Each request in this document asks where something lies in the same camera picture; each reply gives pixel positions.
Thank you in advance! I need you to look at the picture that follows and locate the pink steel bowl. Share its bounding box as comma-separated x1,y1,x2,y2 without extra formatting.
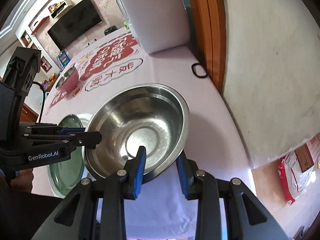
55,67,79,93

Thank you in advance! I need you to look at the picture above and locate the large stainless steel bowl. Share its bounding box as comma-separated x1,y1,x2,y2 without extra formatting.
82,83,189,183

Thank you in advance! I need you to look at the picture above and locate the left human hand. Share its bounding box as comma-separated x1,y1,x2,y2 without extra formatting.
11,168,34,193

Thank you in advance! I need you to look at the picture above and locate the white plate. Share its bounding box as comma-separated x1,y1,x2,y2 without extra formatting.
52,114,92,198

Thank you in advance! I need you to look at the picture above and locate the wooden tv cabinet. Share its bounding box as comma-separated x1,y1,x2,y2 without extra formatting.
20,72,59,122

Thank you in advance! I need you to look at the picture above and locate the green glass plate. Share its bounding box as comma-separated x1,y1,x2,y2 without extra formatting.
48,114,86,196

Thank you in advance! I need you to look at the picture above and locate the pink printed tablecloth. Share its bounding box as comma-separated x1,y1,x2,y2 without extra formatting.
31,26,257,239

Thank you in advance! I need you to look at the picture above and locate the blue snack box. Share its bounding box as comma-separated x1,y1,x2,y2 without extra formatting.
56,50,70,68

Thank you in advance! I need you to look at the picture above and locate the red white plastic bag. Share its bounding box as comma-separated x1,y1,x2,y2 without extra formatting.
278,151,313,205

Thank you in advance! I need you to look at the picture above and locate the green tissue box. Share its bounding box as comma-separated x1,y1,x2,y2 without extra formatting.
123,22,130,29

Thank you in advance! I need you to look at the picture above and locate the white countertop sterilizer appliance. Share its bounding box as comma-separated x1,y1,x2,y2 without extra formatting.
121,0,190,54

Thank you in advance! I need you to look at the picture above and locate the orange wooden sliding door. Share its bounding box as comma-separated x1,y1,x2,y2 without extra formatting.
189,0,227,93

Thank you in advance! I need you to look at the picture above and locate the white wall shelf unit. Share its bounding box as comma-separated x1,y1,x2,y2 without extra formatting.
15,16,60,77

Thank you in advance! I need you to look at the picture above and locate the black hair tie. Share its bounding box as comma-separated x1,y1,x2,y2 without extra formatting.
191,63,208,79

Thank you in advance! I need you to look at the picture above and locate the black wall television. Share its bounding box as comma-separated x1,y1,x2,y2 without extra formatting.
47,0,102,51

